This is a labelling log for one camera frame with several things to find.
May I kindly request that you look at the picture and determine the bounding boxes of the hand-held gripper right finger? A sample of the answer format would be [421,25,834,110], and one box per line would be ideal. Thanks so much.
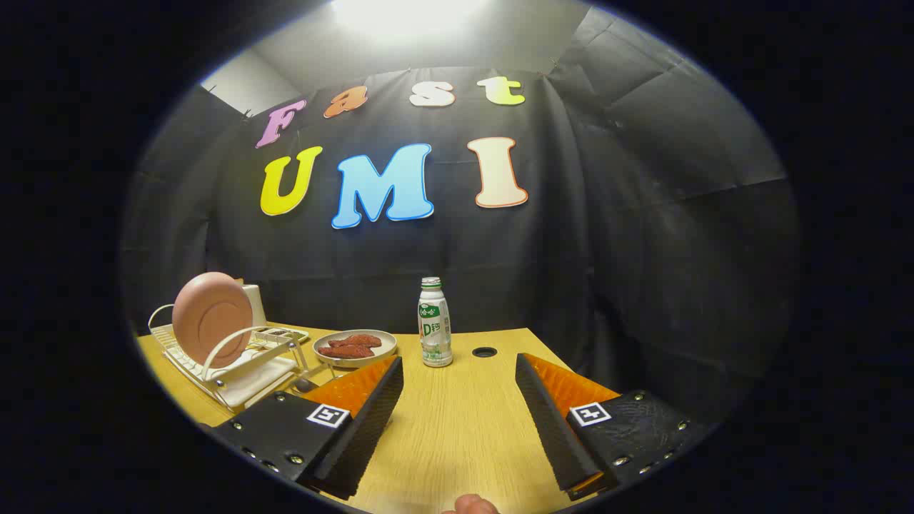
[515,353,709,501]

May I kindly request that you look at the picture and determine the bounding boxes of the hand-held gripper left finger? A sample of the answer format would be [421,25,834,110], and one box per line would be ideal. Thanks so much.
[207,355,405,500]

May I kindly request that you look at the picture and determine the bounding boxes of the white wire dish rack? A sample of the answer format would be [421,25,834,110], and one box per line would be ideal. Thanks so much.
[148,303,311,415]

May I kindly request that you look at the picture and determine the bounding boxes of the pink plate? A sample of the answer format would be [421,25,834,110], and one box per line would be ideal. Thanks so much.
[172,272,254,369]

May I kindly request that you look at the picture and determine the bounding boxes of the beige plate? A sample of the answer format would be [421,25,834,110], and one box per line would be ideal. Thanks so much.
[313,329,398,369]

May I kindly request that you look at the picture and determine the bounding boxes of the white green drink bottle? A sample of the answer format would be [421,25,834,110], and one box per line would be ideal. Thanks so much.
[418,277,453,368]

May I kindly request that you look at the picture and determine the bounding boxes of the white toaster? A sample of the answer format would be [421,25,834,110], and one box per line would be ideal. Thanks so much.
[239,284,268,328]

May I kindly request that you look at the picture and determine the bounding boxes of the black backdrop cloth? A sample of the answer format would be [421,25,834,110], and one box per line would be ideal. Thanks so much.
[121,4,800,429]

